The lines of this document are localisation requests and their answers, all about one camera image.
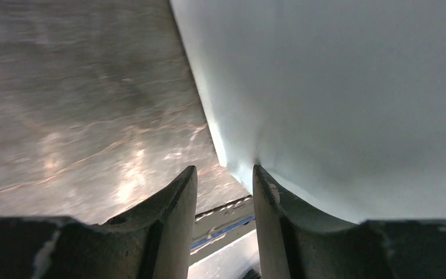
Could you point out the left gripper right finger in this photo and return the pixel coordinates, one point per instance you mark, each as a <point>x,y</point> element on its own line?
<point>297,240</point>

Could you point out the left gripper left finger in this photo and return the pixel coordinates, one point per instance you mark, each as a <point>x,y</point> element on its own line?
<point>150,240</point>

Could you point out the light blue paper bag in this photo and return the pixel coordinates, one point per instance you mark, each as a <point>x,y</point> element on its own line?
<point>342,102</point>

